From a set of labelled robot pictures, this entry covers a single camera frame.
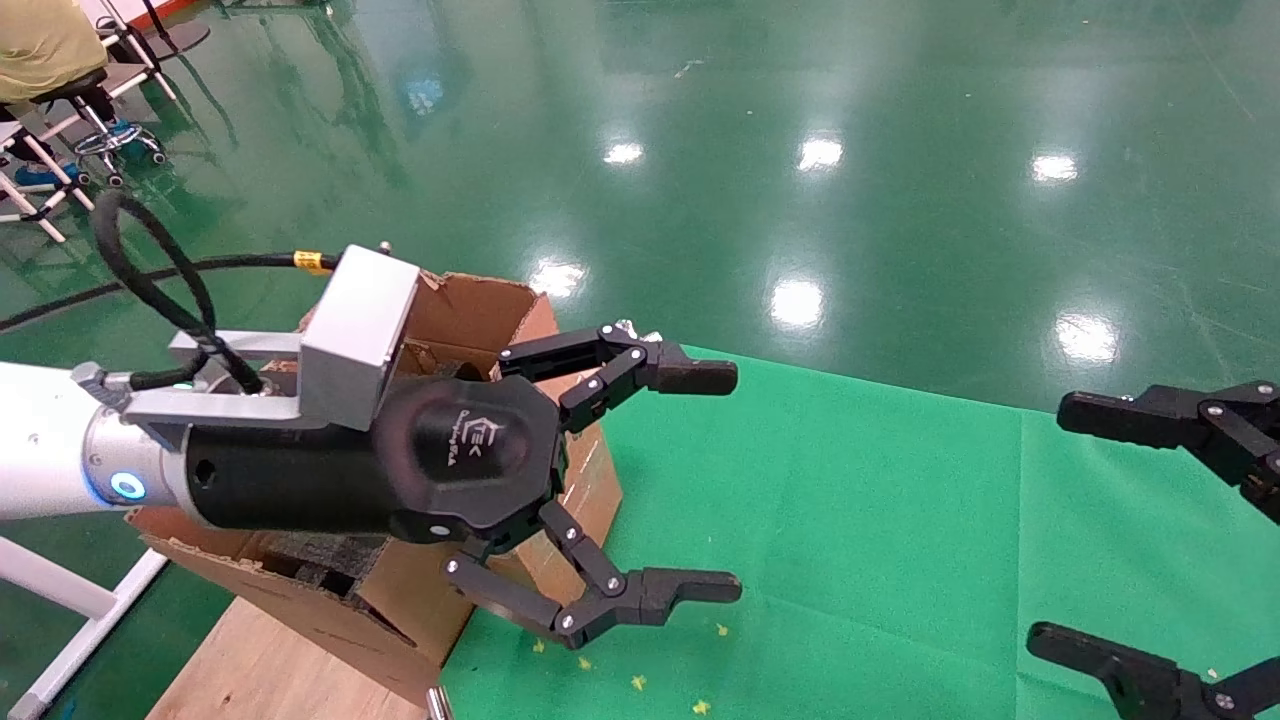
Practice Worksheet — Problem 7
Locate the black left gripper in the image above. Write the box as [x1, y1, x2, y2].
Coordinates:
[185, 322, 743, 651]

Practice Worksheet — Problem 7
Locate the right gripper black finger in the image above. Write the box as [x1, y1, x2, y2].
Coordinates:
[1027, 621, 1280, 720]
[1057, 380, 1280, 523]

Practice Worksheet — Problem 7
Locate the large open brown carton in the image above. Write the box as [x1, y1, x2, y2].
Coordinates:
[125, 270, 566, 706]

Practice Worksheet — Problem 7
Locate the green cloth mat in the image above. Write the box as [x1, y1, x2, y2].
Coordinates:
[440, 345, 1280, 720]

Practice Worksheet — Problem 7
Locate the black foam insert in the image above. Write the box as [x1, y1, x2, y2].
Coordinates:
[262, 530, 393, 603]

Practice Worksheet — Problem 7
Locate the black round stand base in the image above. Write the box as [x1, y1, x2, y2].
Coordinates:
[145, 0, 213, 58]

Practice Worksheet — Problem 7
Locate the white pipe rack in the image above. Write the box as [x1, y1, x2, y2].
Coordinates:
[0, 0, 181, 244]

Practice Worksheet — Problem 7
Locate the black stool with chrome base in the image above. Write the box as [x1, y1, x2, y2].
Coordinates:
[28, 68, 169, 191]

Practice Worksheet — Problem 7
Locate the person in olive shirt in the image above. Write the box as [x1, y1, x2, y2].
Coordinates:
[0, 0, 109, 104]

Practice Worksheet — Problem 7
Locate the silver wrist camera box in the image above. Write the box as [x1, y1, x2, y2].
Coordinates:
[120, 245, 421, 431]

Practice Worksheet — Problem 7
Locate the black cable with yellow tag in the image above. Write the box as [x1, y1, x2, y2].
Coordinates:
[0, 190, 343, 393]

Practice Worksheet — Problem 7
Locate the white table leg frame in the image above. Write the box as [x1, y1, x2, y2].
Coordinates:
[0, 535, 169, 720]

